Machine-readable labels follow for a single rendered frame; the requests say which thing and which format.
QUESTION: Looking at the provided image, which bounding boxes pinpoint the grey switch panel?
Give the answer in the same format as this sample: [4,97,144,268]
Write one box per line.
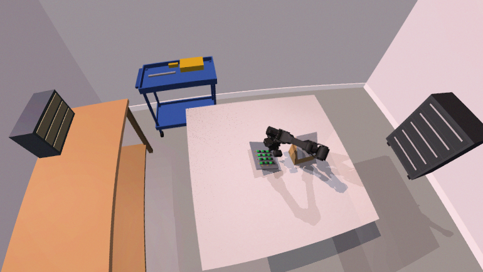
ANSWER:
[249,142,279,170]

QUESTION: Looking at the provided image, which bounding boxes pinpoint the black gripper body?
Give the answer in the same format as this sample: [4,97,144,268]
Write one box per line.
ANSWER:
[273,137,283,157]

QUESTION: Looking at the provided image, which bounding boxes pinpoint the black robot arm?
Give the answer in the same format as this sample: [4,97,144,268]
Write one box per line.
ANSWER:
[263,126,330,161]

